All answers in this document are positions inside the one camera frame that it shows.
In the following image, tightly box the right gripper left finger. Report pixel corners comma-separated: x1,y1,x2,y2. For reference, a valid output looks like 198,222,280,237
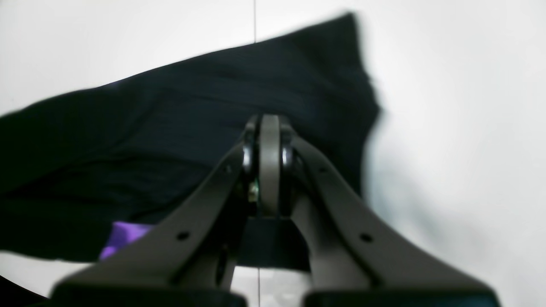
49,115,267,307

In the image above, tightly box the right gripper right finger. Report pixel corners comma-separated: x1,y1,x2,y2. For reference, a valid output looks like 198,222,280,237
270,116,499,307

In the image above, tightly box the black T-shirt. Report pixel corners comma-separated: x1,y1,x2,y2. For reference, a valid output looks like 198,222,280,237
0,14,379,262

